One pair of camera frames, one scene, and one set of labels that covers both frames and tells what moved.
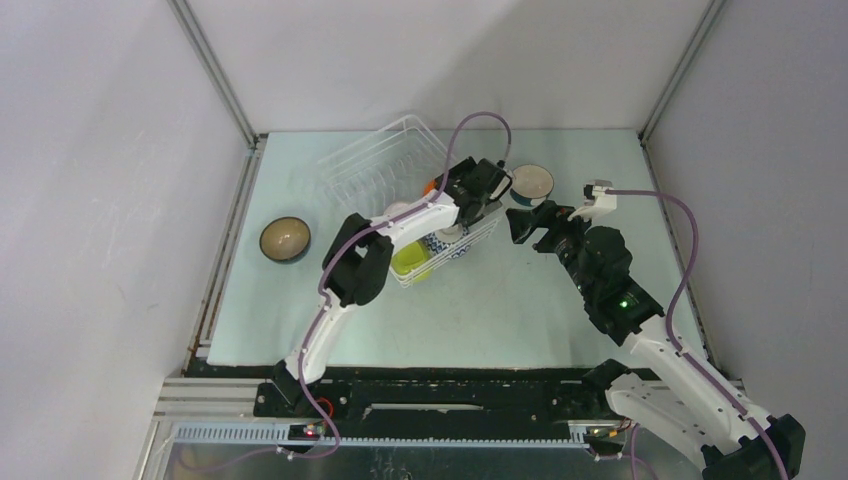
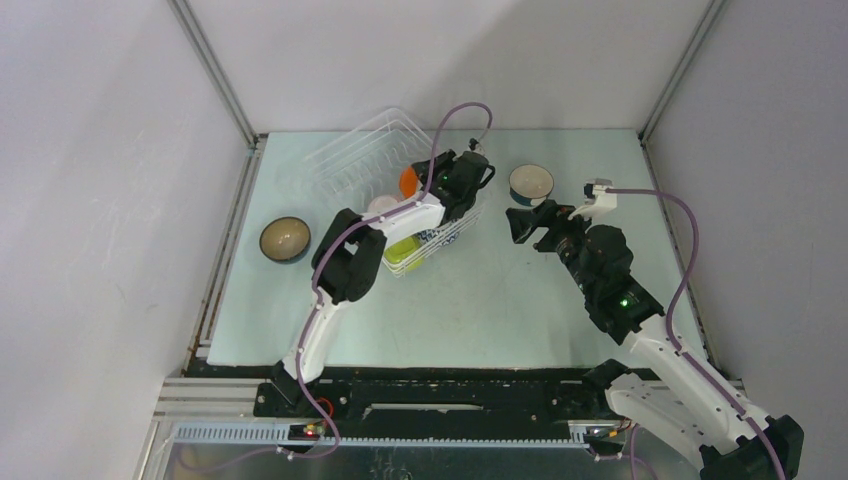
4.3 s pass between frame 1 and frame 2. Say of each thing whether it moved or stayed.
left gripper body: moved
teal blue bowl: stayed
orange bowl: moved
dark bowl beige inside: stayed
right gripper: stayed
